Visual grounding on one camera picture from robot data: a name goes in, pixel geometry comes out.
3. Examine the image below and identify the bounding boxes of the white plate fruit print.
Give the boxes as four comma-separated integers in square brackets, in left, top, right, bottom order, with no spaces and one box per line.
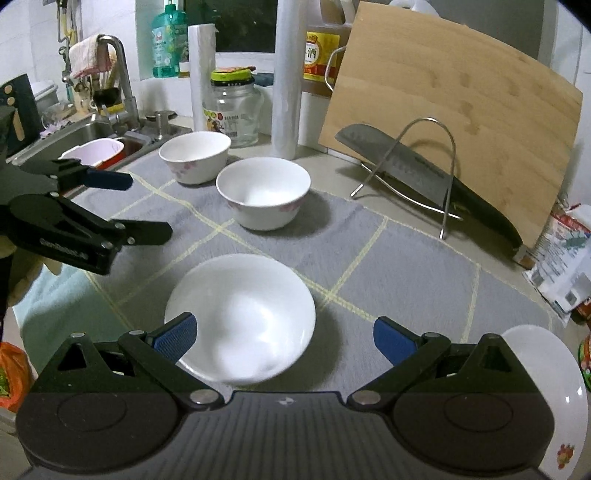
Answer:
[501,324,589,480]

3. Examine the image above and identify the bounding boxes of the steel sink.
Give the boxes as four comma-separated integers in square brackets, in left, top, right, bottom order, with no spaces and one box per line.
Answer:
[9,113,192,171]

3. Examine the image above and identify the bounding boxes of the metal sink fitting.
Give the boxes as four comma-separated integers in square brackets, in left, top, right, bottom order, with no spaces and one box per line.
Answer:
[147,110,178,140]

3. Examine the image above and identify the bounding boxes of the glass jar green lid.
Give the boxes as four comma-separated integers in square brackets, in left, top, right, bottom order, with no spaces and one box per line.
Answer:
[203,67,265,148]

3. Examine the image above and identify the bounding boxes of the orange plastic bag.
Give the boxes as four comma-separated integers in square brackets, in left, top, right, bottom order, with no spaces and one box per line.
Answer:
[0,342,33,411]

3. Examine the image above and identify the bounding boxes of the plain white bowl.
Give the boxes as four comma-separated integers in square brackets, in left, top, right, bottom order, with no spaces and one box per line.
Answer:
[165,253,317,387]

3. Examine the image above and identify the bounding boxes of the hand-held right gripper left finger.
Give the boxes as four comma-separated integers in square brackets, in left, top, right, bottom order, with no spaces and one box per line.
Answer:
[53,313,223,411]

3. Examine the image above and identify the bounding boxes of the metal wire rack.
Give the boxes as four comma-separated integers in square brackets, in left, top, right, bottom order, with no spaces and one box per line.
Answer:
[351,117,462,241]

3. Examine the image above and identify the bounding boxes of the red and white basin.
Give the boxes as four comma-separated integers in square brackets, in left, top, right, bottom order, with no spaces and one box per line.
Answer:
[60,138,125,171]

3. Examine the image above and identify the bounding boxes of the cooking oil jug yellow label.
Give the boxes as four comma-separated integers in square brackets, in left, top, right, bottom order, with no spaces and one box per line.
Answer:
[302,0,358,97]

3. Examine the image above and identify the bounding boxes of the white printed packet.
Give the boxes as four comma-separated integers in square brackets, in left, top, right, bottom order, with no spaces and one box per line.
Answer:
[522,258,591,321]

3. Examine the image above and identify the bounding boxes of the wooden cutting board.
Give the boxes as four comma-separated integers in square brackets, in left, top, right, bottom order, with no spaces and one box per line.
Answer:
[318,1,583,250]

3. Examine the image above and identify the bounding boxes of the pink white cloth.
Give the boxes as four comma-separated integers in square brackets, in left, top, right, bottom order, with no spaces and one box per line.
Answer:
[68,34,118,79]

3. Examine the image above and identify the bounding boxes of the black kitchen knife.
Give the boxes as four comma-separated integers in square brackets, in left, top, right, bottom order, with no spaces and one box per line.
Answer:
[335,124,525,261]

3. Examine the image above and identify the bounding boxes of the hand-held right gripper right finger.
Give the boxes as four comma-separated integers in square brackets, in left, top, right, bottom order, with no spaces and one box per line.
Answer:
[346,316,522,410]

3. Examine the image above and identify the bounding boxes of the red green printed packet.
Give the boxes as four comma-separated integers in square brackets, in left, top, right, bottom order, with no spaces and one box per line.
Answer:
[536,203,591,278]

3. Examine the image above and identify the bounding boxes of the white floral bowl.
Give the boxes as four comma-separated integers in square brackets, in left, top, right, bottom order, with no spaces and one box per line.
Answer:
[158,131,232,186]
[216,157,311,232]

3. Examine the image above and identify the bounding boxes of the metal faucet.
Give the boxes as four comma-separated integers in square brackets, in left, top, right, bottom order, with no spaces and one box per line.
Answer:
[95,34,141,132]

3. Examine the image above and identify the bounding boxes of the grey teal patterned mat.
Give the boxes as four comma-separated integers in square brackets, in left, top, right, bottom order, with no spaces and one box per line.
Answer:
[11,143,568,416]

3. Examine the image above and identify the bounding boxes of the green dish soap bottle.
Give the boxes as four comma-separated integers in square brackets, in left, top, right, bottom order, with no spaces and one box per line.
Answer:
[151,0,190,79]

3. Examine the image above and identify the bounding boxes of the tall plastic wrap roll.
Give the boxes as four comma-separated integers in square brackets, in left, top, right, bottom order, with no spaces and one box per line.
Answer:
[270,0,308,160]

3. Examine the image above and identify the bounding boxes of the short plastic wrap roll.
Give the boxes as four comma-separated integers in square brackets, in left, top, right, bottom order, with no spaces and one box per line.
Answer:
[187,24,218,134]

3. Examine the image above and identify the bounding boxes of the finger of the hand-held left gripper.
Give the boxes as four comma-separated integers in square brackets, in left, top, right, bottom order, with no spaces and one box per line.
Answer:
[21,158,134,192]
[55,196,174,247]

